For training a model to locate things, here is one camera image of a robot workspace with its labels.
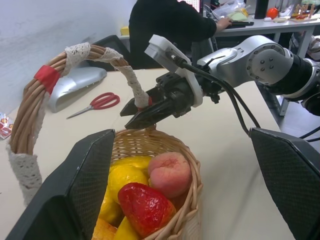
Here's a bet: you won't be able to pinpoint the white desk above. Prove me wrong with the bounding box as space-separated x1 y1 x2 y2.
117 16 318 116

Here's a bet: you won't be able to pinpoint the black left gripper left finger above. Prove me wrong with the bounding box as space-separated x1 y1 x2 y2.
5 128 117 240

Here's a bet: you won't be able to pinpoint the yellow lemon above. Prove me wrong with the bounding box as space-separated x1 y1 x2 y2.
107 164 151 200

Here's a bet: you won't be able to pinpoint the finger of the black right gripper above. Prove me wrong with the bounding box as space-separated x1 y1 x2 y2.
124 99 176 131
119 87 166 117

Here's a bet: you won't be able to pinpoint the person's bare hand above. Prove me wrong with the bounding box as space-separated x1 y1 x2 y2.
216 17 233 32

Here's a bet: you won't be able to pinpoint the red-handled scissors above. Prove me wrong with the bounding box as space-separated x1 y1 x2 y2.
66 91 121 120

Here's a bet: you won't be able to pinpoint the person in black top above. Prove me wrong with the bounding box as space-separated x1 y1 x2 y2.
128 0 218 71

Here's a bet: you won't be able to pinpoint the wooden stacking toy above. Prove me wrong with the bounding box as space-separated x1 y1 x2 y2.
289 3 316 22

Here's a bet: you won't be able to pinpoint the black cylinder bottle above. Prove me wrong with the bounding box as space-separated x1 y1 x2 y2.
254 0 267 20

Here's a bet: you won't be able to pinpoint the red strawberry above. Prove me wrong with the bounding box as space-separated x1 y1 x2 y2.
117 182 177 239

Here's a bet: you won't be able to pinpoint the wicker basket with lace handle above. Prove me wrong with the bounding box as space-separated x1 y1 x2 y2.
5 42 204 240

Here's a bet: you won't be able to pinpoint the black cable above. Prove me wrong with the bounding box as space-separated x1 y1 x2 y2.
224 83 262 130
171 54 251 136

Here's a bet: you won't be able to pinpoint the red and white snack packet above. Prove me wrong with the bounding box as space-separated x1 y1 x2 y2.
0 112 15 141

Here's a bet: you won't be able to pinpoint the yellow fruit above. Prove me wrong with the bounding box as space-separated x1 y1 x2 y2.
98 192 125 227
109 156 154 174
115 216 141 240

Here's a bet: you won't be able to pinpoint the black keyboard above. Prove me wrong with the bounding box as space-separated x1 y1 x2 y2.
226 20 255 27

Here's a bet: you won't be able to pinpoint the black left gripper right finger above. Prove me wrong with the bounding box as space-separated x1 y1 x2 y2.
249 126 320 240

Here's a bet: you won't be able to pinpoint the orange round toy fruit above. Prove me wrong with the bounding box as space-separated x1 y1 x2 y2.
266 7 279 19

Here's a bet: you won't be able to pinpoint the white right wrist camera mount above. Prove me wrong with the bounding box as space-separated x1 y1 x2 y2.
144 34 204 108

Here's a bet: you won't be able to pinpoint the pink peach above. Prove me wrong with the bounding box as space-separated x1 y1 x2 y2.
147 151 193 200

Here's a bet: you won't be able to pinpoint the green cloth in plastic bag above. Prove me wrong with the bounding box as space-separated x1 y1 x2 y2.
226 7 250 22

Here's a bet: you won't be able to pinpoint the silver plastic shell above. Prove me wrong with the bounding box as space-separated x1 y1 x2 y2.
46 67 108 114

